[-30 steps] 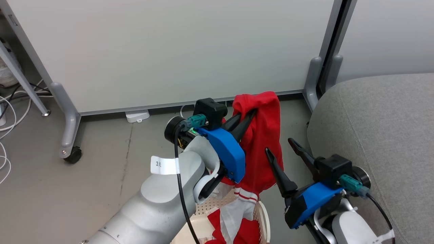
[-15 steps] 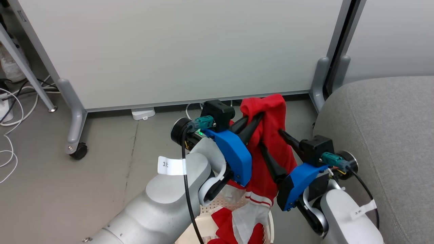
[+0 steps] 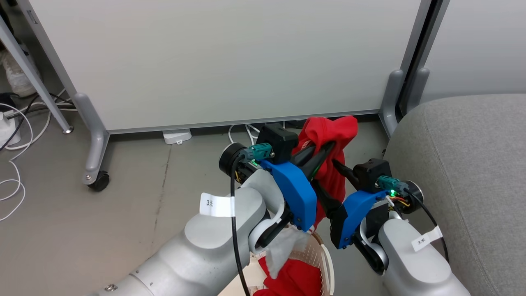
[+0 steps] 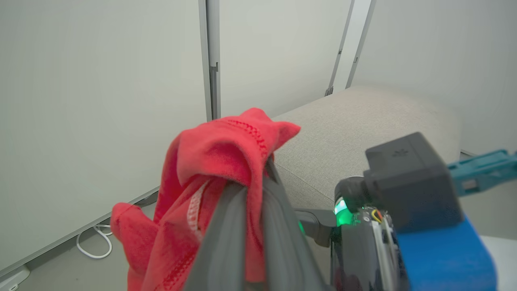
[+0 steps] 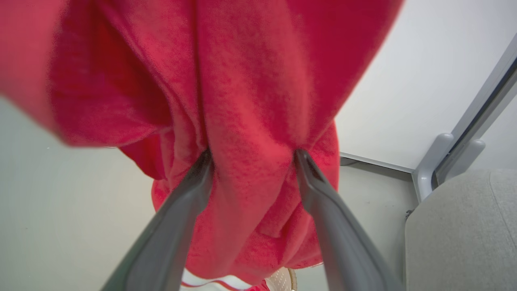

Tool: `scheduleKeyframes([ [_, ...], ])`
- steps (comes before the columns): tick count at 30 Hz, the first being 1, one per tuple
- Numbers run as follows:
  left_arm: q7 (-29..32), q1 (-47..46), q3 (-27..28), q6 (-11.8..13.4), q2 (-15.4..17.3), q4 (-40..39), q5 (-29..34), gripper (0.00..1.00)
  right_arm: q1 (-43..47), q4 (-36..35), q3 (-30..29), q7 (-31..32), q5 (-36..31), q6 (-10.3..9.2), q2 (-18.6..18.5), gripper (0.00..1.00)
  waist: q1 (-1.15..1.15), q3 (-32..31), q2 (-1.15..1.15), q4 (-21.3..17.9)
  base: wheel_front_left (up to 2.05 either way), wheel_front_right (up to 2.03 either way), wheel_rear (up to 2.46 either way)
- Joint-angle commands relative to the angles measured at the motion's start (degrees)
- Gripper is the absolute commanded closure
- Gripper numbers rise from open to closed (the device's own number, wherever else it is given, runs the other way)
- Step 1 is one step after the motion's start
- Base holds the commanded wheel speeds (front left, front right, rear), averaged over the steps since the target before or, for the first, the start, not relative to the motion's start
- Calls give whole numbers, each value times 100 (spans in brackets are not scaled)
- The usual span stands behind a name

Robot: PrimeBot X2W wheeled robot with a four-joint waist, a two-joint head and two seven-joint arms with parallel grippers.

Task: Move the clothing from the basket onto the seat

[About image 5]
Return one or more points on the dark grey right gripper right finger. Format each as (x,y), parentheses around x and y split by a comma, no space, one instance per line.
(343,242)

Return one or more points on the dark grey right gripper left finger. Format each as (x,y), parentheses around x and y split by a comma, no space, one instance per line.
(173,226)

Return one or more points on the red fleece garment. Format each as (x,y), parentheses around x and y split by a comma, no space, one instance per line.
(242,81)

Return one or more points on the cream perforated laundry basket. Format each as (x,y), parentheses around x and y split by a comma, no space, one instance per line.
(280,281)

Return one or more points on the grey fabric sofa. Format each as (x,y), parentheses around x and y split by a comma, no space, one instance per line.
(464,234)

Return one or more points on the wide white partition panel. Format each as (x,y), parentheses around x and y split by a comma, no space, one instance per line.
(404,81)

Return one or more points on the narrow white partition panel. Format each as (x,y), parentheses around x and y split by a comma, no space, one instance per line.
(505,137)

